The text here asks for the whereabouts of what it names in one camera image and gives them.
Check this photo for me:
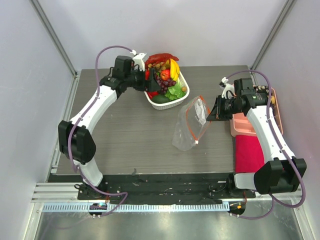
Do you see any red chili pepper toy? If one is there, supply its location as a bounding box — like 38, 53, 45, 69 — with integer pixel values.
147, 91, 159, 99

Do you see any brown longan cluster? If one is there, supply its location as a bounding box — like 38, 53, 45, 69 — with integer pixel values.
147, 62, 170, 73

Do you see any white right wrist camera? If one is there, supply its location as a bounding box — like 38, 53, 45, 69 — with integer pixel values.
219, 77, 236, 99

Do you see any purple grape bunch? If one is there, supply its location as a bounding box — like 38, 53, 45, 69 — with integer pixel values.
155, 70, 176, 95

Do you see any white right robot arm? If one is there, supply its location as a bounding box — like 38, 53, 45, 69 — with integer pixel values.
207, 77, 307, 198

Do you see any white plastic fruit basket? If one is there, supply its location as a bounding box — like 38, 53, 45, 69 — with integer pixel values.
144, 72, 190, 110

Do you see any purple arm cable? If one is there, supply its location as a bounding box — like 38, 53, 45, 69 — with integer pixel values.
224, 70, 307, 220
67, 45, 135, 173

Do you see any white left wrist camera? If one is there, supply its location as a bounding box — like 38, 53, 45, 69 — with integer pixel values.
130, 50, 147, 72

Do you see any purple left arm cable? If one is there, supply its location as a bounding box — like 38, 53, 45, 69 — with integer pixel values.
67, 45, 135, 173

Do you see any green lettuce toy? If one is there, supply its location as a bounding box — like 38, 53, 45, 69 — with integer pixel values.
164, 83, 186, 101

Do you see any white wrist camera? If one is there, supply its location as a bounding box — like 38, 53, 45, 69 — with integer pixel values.
130, 50, 147, 72
219, 77, 236, 99

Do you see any white slotted cable duct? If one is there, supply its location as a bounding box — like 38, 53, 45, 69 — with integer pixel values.
42, 201, 230, 213

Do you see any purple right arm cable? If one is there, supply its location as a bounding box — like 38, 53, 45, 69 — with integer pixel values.
224, 70, 307, 220

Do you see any aluminium frame rail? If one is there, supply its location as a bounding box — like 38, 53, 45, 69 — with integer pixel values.
29, 0, 78, 78

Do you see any clear zip bag orange zipper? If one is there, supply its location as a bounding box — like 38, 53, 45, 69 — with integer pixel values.
172, 95, 210, 152

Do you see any yellow banana bunch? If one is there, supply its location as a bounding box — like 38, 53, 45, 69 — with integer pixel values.
169, 58, 180, 81

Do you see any red lobster toy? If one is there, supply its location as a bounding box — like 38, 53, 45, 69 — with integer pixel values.
144, 53, 179, 67

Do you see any pink plastic organizer tray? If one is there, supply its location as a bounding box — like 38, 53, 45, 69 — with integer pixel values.
230, 88, 283, 137

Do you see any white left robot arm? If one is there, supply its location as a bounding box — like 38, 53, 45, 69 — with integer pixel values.
58, 53, 160, 200

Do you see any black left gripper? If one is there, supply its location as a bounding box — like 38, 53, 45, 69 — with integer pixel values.
125, 66, 161, 93

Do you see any red folded cloth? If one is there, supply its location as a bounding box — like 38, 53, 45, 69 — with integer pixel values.
235, 135, 265, 174

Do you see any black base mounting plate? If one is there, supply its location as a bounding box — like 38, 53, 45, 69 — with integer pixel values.
48, 173, 256, 205

